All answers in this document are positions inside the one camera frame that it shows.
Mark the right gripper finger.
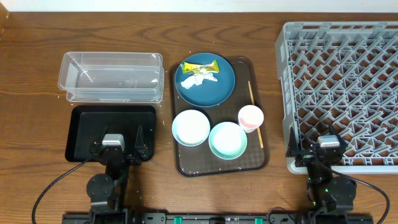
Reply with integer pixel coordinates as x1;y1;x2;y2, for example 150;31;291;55
328;124;347;147
285;127;299;157

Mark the pink cup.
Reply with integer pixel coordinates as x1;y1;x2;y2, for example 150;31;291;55
238;105;264;133

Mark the light blue rice bowl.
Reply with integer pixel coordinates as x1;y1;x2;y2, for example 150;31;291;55
172;110;210;147

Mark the mint green bowl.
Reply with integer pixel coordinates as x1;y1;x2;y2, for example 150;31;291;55
208;122;248;160

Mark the white tissue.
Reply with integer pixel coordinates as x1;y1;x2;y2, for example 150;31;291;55
181;73;218;89

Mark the dark blue plate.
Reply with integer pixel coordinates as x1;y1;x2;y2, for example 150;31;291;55
174;53;236;108

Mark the yellow snack wrapper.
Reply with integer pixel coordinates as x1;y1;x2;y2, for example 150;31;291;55
180;60;220;73

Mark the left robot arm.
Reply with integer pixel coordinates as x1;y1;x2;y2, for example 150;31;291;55
86;125;153;223

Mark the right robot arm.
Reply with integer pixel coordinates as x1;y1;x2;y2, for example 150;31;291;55
286;126;357;223

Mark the grey dishwasher rack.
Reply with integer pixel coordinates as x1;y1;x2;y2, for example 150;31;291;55
275;21;397;174

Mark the black tray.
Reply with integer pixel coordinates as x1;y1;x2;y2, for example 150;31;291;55
65;105;156;162

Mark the wooden chopstick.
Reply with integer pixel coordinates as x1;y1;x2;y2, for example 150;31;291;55
248;80;264;149

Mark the clear plastic bin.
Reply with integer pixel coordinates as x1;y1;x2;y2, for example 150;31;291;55
58;52;164;104

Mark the brown serving tray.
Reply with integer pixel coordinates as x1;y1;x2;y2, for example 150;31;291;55
170;53;269;177

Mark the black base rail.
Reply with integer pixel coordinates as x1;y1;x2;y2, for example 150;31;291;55
61;212;374;224

